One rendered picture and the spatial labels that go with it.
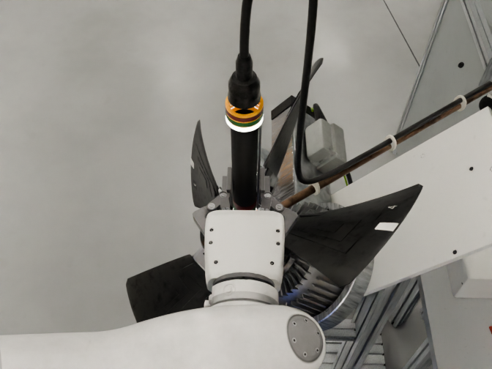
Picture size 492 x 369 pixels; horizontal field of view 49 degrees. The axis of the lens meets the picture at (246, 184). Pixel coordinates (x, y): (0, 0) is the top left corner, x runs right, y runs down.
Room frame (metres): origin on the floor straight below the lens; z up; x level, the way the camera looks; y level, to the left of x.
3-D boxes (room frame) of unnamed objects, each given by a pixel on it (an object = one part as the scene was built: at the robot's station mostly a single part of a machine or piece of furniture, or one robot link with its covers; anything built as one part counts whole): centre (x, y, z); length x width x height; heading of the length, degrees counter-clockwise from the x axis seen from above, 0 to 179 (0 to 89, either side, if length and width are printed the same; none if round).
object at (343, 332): (0.56, -0.22, 0.56); 0.19 x 0.04 x 0.04; 89
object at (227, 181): (0.41, 0.03, 1.48); 0.07 x 0.03 x 0.03; 179
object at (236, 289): (0.26, 0.01, 1.47); 0.09 x 0.03 x 0.08; 89
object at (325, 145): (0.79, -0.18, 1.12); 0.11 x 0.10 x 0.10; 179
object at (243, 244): (0.32, 0.00, 1.47); 0.11 x 0.10 x 0.07; 179
